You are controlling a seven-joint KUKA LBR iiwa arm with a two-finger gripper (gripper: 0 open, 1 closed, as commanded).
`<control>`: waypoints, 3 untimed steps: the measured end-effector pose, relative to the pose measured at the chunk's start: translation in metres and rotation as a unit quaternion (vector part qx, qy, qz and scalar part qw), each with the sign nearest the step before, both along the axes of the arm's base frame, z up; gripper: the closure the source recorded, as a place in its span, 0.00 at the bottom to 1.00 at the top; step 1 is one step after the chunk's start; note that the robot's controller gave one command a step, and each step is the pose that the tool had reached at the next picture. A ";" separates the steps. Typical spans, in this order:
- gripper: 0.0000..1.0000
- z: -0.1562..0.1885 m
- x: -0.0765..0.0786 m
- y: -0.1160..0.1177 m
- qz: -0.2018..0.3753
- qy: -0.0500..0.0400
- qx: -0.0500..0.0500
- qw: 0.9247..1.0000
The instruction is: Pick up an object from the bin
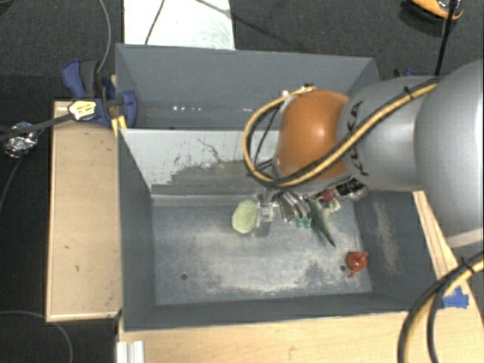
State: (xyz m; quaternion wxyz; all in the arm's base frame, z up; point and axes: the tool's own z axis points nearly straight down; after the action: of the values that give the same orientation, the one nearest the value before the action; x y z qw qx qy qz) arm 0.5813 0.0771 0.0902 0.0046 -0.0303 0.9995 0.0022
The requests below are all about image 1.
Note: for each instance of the red toy animal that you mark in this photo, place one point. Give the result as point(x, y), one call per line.
point(356, 261)

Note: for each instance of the pale green round fruit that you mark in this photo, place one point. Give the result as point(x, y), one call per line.
point(245, 218)

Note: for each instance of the grey metal bin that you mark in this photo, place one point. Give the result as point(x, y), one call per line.
point(211, 248)

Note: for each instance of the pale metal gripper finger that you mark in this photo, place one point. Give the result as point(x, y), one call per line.
point(266, 218)

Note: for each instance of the black cylinder on white bracket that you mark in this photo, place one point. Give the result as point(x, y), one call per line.
point(349, 189)

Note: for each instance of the pale wood flat board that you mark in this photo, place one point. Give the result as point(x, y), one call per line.
point(85, 218)

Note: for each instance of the small red round thing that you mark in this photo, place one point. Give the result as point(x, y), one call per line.
point(326, 196)

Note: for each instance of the green toy dinosaur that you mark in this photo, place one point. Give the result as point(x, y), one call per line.
point(320, 219)

